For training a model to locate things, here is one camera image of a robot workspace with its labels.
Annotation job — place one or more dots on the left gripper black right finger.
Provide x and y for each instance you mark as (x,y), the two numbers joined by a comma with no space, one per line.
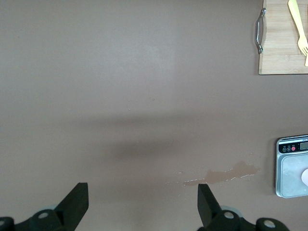
(211,211)

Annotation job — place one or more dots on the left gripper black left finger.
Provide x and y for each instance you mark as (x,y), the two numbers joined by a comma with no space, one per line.
(72,209)

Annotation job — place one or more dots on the pink plastic cup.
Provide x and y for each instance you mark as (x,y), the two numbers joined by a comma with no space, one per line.
(305,178)

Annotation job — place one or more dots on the silver digital kitchen scale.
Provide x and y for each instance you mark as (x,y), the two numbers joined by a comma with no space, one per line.
(288,183)

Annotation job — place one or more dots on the bamboo cutting board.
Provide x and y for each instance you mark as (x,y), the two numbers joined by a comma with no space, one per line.
(279,48)

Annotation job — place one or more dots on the yellow plastic fork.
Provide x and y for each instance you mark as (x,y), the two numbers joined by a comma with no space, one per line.
(296,16)

